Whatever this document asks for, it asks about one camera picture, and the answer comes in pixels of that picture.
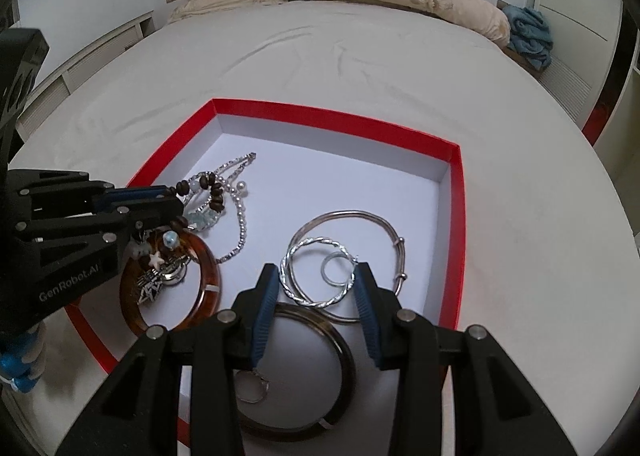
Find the red bag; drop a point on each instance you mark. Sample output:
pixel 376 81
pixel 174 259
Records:
pixel 595 123

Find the amber brown bangle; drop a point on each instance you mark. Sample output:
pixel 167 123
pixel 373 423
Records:
pixel 207 296

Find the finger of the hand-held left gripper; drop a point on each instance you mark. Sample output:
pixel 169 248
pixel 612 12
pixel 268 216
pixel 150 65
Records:
pixel 150 213
pixel 135 193

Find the low white louvred cabinet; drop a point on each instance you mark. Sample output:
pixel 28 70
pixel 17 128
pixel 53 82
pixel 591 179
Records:
pixel 75 71

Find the red cardboard box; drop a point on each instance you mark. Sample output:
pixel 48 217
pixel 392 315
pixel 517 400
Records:
pixel 325 176

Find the white open wardrobe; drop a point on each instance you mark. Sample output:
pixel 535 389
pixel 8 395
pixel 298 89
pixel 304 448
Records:
pixel 625 136

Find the silver link wristwatch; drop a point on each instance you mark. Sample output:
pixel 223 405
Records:
pixel 150 286

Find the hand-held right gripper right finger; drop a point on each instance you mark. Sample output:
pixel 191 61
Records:
pixel 367 316

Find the person's left hand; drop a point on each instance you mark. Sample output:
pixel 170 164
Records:
pixel 17 366

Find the wooden bedside table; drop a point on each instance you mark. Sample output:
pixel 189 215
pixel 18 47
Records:
pixel 516 57

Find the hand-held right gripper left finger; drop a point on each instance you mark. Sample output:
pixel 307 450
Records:
pixel 262 316

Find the crumpled blue cloth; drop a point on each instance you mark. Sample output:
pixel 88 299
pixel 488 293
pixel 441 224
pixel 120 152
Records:
pixel 530 31

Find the white bed sheet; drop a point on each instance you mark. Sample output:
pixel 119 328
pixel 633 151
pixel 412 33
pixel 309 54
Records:
pixel 350 61

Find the dark metal bangle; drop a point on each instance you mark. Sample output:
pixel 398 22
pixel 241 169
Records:
pixel 345 361

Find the twisted silver hoop earring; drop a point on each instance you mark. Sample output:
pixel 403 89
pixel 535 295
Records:
pixel 296 288
pixel 320 239

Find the thin silver bangle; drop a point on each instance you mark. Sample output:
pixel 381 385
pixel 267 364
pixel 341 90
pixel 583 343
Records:
pixel 350 213

